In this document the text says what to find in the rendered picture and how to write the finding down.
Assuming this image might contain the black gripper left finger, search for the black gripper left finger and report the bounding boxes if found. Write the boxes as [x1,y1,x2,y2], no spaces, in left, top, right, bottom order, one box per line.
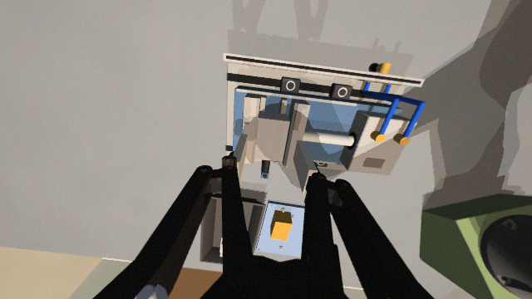
[93,134,262,299]

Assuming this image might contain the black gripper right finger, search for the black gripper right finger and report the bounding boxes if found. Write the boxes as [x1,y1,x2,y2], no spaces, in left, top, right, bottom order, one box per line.
[293,140,434,299]

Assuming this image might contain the orange rectangular block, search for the orange rectangular block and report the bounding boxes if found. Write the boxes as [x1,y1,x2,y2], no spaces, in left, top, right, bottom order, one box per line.
[270,210,293,241]

